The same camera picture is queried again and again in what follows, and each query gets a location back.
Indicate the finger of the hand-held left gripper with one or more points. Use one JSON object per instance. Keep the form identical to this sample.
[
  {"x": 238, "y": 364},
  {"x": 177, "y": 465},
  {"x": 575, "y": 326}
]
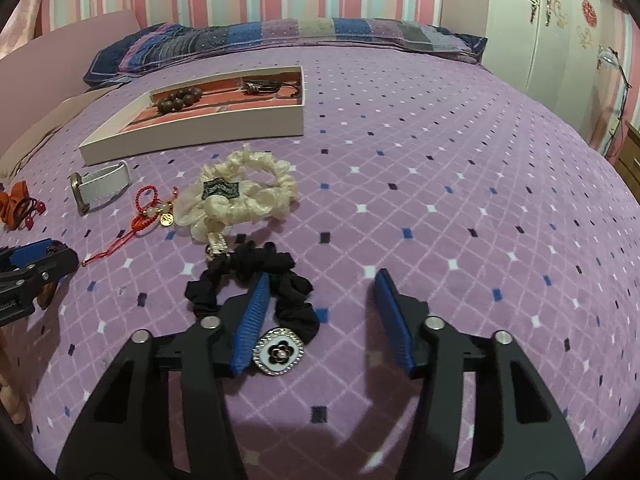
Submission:
[
  {"x": 62, "y": 262},
  {"x": 30, "y": 255}
]

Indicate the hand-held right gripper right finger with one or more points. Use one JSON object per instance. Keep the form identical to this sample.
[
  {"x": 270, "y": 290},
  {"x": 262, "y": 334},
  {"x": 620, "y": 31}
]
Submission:
[{"x": 395, "y": 325}]

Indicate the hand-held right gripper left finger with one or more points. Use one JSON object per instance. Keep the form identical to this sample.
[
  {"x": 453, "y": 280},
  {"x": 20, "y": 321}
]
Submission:
[{"x": 248, "y": 327}]

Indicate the orange scrunchie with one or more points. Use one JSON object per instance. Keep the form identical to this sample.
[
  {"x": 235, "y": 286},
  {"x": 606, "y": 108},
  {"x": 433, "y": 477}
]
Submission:
[{"x": 9, "y": 203}]

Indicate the black scrunchie with flower charm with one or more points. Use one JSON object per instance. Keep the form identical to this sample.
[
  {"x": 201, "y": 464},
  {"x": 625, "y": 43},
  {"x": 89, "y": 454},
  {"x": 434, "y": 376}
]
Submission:
[{"x": 295, "y": 285}]

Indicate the cream scrunchie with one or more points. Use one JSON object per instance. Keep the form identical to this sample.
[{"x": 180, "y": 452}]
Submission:
[{"x": 250, "y": 205}]

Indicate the white tray with brick-print lining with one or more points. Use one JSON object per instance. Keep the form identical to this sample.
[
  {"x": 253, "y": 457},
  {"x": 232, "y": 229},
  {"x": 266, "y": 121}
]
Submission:
[{"x": 200, "y": 135}]

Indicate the tan pillow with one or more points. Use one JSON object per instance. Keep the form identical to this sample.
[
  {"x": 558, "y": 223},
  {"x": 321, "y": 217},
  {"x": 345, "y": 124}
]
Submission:
[{"x": 45, "y": 125}]

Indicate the purple diamond-print bedspread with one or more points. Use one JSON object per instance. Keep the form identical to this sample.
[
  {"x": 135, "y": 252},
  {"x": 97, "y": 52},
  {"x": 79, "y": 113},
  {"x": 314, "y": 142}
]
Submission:
[{"x": 450, "y": 185}]

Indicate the pink floral curtain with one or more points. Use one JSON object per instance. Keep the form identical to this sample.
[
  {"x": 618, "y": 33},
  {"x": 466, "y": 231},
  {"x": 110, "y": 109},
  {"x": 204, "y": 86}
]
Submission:
[{"x": 30, "y": 15}]

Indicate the wooden nightstand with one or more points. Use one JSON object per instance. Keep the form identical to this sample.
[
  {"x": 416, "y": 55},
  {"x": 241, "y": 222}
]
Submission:
[{"x": 632, "y": 160}]

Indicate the patchwork quilted pillow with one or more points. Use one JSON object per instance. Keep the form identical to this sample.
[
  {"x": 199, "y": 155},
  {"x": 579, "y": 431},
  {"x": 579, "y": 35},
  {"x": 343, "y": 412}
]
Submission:
[{"x": 300, "y": 35}]

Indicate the white wardrobe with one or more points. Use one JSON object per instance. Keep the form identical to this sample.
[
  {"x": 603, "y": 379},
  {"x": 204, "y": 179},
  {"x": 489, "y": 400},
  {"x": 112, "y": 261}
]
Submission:
[{"x": 540, "y": 35}]

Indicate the desk lamp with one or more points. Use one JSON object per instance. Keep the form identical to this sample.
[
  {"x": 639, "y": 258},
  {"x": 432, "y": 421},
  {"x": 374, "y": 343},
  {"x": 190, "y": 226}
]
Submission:
[{"x": 607, "y": 57}]

